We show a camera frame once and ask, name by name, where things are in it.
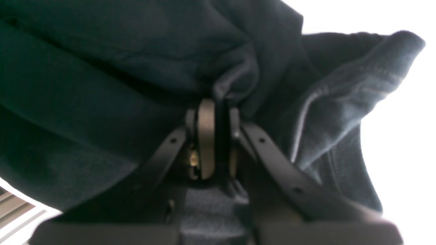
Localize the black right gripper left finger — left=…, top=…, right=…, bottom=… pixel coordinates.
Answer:
left=29, top=99, right=216, bottom=245

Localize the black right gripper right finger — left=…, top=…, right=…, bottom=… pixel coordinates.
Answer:
left=216, top=102, right=403, bottom=245

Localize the black T-shirt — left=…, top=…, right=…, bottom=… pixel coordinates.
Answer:
left=0, top=0, right=426, bottom=245

